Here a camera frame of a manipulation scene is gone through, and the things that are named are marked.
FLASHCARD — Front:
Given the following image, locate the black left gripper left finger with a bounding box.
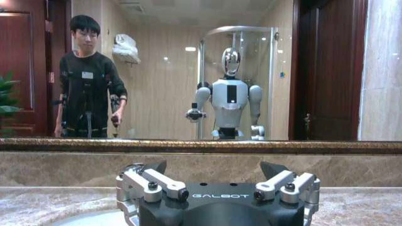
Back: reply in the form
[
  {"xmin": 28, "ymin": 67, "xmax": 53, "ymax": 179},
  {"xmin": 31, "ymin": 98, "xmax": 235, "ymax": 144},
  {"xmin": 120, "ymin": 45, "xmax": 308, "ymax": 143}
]
[{"xmin": 115, "ymin": 161, "xmax": 190, "ymax": 226}]

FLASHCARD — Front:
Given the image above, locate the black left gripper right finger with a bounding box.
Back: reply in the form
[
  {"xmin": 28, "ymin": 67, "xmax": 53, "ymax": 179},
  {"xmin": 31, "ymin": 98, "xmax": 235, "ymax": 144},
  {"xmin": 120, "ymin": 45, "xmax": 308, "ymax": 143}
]
[{"xmin": 254, "ymin": 161, "xmax": 322, "ymax": 226}]

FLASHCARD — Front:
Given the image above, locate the white sink basin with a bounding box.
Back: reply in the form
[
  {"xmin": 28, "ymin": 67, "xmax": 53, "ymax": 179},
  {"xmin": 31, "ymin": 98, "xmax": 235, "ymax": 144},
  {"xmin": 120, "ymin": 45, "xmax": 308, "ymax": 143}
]
[{"xmin": 52, "ymin": 209, "xmax": 140, "ymax": 226}]

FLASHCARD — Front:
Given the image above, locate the white robot torso shell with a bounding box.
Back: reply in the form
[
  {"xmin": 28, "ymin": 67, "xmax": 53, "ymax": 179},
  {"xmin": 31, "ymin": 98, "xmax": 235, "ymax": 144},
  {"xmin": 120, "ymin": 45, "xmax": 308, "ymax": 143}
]
[{"xmin": 210, "ymin": 78, "xmax": 252, "ymax": 140}]

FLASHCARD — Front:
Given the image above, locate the person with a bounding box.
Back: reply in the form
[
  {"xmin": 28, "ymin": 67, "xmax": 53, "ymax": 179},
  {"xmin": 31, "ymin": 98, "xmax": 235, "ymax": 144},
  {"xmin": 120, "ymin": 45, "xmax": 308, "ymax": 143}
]
[{"xmin": 53, "ymin": 14, "xmax": 128, "ymax": 139}]

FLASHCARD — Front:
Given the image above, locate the green potted plant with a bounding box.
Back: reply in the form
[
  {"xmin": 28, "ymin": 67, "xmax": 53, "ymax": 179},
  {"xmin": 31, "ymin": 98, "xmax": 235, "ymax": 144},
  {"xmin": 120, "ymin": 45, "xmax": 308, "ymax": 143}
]
[{"xmin": 0, "ymin": 71, "xmax": 21, "ymax": 137}]

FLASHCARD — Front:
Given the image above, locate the white plastic bag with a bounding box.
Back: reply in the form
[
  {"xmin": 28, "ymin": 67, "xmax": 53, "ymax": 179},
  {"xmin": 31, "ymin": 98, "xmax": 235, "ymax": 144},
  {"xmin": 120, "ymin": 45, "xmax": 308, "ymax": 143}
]
[{"xmin": 112, "ymin": 33, "xmax": 139, "ymax": 58}]

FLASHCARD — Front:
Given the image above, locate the ceiling vent grille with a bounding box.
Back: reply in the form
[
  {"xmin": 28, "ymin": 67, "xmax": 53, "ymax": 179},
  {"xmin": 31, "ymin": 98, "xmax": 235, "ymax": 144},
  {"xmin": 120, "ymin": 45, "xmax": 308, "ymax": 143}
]
[{"xmin": 118, "ymin": 0, "xmax": 146, "ymax": 13}]

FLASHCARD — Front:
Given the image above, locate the wall mirror with bronze frame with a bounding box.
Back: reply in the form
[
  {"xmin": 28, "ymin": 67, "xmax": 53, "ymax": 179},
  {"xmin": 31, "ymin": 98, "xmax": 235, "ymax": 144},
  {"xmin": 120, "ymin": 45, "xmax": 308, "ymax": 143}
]
[{"xmin": 0, "ymin": 0, "xmax": 402, "ymax": 154}]

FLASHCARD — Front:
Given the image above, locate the metal wall towel rack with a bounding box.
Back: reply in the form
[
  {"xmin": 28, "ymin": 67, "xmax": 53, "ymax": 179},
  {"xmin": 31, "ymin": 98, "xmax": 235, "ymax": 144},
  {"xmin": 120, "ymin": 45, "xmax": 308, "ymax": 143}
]
[{"xmin": 114, "ymin": 54, "xmax": 142, "ymax": 65}]

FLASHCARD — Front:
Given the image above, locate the glass shower enclosure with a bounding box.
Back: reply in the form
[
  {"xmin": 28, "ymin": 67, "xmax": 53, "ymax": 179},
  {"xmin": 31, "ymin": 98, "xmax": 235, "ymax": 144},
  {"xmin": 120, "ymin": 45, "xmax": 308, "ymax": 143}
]
[{"xmin": 196, "ymin": 25, "xmax": 280, "ymax": 141}]

